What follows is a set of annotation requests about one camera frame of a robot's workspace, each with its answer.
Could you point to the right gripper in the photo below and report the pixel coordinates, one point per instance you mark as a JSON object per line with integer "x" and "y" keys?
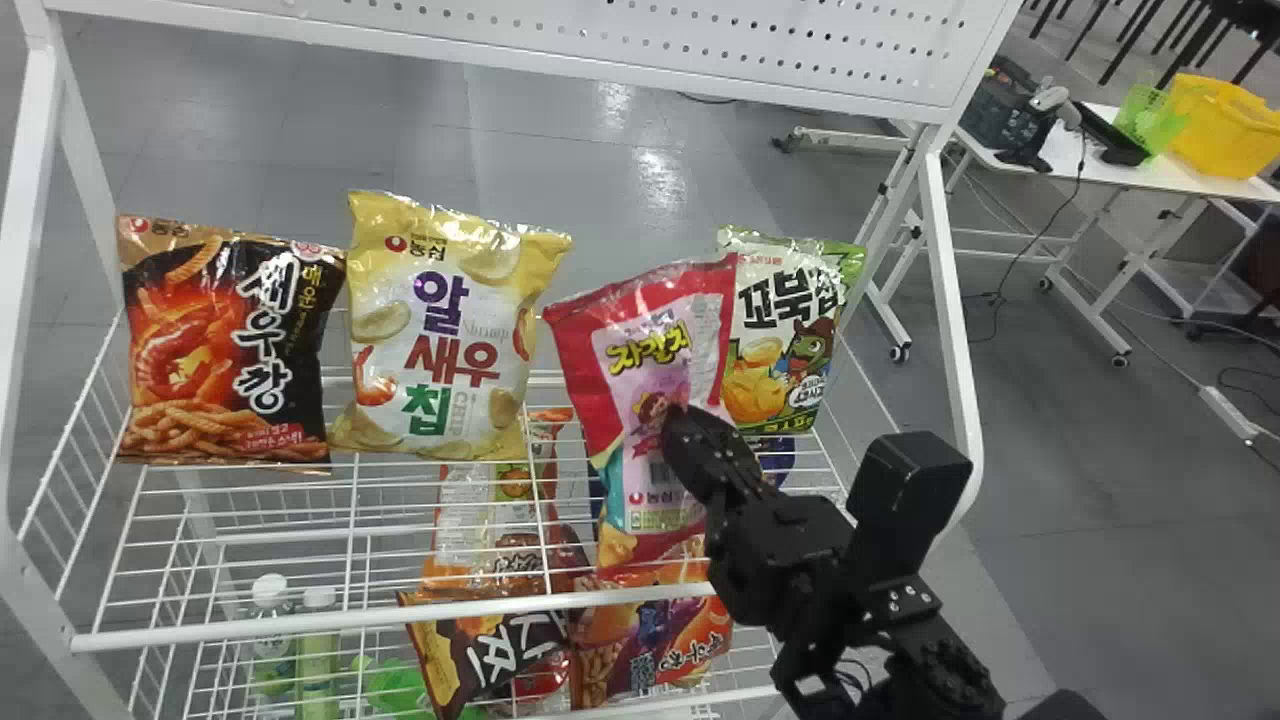
{"x": 780, "y": 560}

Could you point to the red snack packet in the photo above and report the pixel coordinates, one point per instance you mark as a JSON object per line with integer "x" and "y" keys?
{"x": 610, "y": 360}

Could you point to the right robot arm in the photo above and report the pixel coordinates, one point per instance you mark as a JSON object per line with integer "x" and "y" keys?
{"x": 930, "y": 670}

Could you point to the green snack packet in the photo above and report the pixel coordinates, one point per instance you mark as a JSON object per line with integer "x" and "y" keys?
{"x": 795, "y": 320}

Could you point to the white orange snack packet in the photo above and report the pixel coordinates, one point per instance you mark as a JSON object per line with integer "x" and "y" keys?
{"x": 480, "y": 500}

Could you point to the brown snack packet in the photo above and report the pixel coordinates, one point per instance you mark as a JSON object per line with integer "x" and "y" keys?
{"x": 500, "y": 640}

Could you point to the yellow snack packet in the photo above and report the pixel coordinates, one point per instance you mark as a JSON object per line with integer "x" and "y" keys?
{"x": 440, "y": 330}

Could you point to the black snack packet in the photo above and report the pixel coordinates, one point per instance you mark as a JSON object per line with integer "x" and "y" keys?
{"x": 225, "y": 340}

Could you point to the green basket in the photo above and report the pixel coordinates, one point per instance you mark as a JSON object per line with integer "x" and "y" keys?
{"x": 1150, "y": 118}

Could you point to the yellow basket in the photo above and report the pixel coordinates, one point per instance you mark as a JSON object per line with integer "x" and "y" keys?
{"x": 1225, "y": 125}

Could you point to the green bottle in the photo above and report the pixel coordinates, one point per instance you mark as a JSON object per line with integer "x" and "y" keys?
{"x": 270, "y": 640}
{"x": 318, "y": 650}

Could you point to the white side table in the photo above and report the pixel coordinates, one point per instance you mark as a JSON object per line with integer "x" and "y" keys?
{"x": 1120, "y": 175}

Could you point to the white power strip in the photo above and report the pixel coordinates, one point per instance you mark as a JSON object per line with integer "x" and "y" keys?
{"x": 1228, "y": 412}

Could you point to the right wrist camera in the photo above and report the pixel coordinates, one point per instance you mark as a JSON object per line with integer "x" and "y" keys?
{"x": 905, "y": 500}

